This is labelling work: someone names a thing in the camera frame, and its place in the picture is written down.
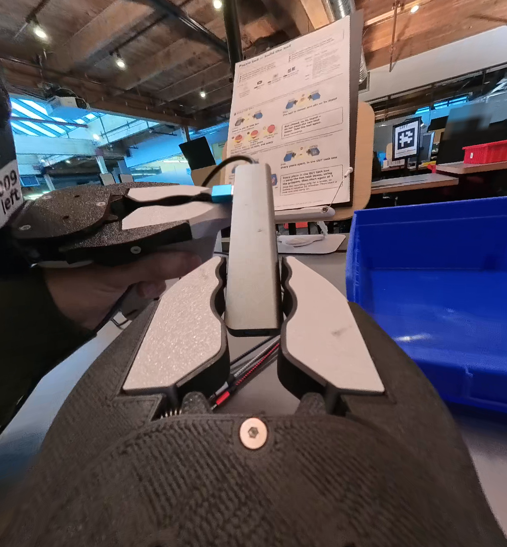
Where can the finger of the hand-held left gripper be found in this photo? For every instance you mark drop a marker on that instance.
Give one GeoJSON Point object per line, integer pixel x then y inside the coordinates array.
{"type": "Point", "coordinates": [172, 216]}
{"type": "Point", "coordinates": [168, 191]}

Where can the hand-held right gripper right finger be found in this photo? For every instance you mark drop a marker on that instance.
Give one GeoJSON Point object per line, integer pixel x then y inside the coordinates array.
{"type": "Point", "coordinates": [330, 337]}

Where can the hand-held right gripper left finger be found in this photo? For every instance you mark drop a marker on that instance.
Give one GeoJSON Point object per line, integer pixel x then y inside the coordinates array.
{"type": "Point", "coordinates": [176, 333]}

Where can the grey usb hub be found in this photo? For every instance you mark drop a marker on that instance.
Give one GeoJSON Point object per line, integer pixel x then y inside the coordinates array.
{"type": "Point", "coordinates": [253, 248]}

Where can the wooden background desk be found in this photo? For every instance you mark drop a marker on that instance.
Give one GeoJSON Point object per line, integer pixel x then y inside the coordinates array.
{"type": "Point", "coordinates": [411, 183]}

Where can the person's left hand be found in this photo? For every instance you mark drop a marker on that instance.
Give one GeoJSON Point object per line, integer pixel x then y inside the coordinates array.
{"type": "Point", "coordinates": [108, 286]}

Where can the black monitor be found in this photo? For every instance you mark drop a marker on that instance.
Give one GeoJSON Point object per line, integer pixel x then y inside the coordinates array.
{"type": "Point", "coordinates": [197, 154]}

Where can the blue plastic bin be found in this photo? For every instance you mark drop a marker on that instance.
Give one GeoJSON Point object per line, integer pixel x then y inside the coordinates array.
{"type": "Point", "coordinates": [429, 320]}

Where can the ceiling projector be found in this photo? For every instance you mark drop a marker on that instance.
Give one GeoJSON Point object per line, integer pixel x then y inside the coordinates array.
{"type": "Point", "coordinates": [67, 102]}

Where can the white sheet ledge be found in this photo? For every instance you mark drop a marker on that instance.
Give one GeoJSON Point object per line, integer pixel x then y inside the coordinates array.
{"type": "Point", "coordinates": [305, 214]}

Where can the printed instruction sheet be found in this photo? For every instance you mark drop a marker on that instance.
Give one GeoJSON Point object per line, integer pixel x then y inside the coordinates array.
{"type": "Point", "coordinates": [287, 85]}

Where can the black pole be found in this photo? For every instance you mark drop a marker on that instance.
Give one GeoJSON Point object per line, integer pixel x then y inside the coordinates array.
{"type": "Point", "coordinates": [234, 34]}

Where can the wooden document board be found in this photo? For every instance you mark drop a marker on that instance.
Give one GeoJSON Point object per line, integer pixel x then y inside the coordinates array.
{"type": "Point", "coordinates": [362, 149]}

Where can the black white marker sign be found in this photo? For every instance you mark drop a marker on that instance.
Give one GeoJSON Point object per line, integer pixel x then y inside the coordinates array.
{"type": "Point", "coordinates": [406, 139]}

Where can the red plastic bin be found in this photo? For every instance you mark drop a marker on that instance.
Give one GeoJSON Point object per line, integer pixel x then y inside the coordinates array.
{"type": "Point", "coordinates": [497, 151]}

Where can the silver ventilation duct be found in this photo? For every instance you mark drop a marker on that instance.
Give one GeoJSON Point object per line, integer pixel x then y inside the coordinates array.
{"type": "Point", "coordinates": [341, 8]}

